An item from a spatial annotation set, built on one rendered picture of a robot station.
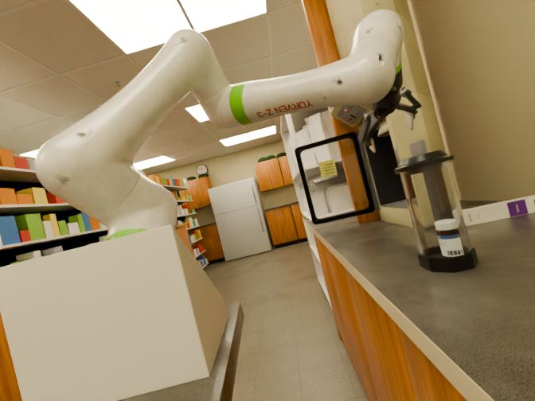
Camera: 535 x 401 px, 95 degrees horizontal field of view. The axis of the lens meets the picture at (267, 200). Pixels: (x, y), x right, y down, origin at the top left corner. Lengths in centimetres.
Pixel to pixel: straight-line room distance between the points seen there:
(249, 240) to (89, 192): 547
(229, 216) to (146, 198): 538
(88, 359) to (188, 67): 60
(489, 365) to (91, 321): 49
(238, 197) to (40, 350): 549
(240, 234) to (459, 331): 561
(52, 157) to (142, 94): 21
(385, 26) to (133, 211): 64
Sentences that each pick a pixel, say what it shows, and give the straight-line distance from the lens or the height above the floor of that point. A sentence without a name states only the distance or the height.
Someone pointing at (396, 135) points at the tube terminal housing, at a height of 128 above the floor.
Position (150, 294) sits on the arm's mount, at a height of 108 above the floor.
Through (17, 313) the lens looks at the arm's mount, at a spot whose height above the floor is 110.
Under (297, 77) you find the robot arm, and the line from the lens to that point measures 65.
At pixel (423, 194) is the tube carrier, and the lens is 58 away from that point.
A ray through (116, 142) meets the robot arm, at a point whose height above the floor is 134.
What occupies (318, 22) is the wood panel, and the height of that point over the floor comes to 198.
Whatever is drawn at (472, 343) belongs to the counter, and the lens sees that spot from 42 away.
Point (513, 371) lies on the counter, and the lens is 38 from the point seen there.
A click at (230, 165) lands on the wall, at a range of 665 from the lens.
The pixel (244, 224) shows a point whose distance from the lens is 587.
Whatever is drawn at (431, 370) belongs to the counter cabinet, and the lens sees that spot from 56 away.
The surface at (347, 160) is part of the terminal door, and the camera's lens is 126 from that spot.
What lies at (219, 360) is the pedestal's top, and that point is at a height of 94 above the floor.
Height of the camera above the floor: 116
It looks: level
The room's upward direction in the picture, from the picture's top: 14 degrees counter-clockwise
